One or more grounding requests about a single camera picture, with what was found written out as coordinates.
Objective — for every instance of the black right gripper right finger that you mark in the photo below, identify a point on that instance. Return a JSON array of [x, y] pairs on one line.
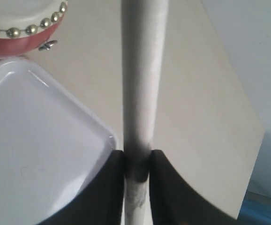
[[174, 202]]

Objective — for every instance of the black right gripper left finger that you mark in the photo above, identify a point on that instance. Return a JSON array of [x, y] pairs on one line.
[[100, 203]]

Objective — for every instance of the white drumstick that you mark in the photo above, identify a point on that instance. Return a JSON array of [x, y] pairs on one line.
[[143, 31]]

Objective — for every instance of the small red drum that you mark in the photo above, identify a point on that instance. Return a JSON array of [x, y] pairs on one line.
[[26, 25]]

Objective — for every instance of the white plastic tray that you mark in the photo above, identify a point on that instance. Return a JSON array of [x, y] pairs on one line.
[[51, 145]]

